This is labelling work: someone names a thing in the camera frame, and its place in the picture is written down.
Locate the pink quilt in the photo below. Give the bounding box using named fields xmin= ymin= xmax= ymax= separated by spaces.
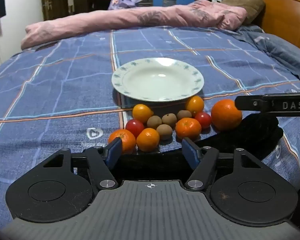
xmin=20 ymin=0 xmax=248 ymax=50

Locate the brown kiwi front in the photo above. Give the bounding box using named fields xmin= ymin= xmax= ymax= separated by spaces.
xmin=156 ymin=124 xmax=173 ymax=141

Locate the brown kiwi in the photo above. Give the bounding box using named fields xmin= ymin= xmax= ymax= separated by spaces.
xmin=147 ymin=115 xmax=162 ymax=129
xmin=162 ymin=113 xmax=177 ymax=128
xmin=156 ymin=124 xmax=173 ymax=141
xmin=177 ymin=110 xmax=192 ymax=121

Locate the grey-blue blanket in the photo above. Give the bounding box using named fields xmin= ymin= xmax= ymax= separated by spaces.
xmin=231 ymin=25 xmax=300 ymax=90

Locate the red cherry tomato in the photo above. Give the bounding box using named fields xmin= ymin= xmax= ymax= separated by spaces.
xmin=125 ymin=119 xmax=145 ymax=138
xmin=194 ymin=112 xmax=212 ymax=129

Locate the white floral rim plate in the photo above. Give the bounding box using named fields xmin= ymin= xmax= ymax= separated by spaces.
xmin=111 ymin=57 xmax=205 ymax=102

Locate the blue plaid bedsheet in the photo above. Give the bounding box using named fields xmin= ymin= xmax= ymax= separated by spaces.
xmin=0 ymin=26 xmax=300 ymax=230

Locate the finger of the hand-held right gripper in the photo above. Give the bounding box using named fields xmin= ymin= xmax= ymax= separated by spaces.
xmin=235 ymin=94 xmax=273 ymax=112

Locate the wooden door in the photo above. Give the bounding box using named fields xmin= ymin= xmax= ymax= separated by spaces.
xmin=41 ymin=0 xmax=74 ymax=22

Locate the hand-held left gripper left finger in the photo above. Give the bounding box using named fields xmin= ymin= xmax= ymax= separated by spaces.
xmin=41 ymin=137 xmax=123 ymax=190

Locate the large orange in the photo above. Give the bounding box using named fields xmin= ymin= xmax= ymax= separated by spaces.
xmin=211 ymin=99 xmax=243 ymax=131

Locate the small mandarin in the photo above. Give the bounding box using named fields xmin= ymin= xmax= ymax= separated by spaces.
xmin=175 ymin=117 xmax=202 ymax=141
xmin=136 ymin=128 xmax=160 ymax=152
xmin=108 ymin=129 xmax=136 ymax=154

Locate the brown pillow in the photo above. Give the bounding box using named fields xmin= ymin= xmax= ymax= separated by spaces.
xmin=221 ymin=0 xmax=266 ymax=26

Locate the yellow-orange tangerine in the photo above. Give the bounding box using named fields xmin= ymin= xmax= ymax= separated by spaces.
xmin=185 ymin=96 xmax=205 ymax=117
xmin=132 ymin=104 xmax=154 ymax=124

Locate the wooden headboard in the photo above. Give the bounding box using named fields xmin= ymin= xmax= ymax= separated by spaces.
xmin=226 ymin=0 xmax=300 ymax=55

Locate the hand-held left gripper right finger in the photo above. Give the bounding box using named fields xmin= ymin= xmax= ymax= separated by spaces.
xmin=181 ymin=137 xmax=264 ymax=190

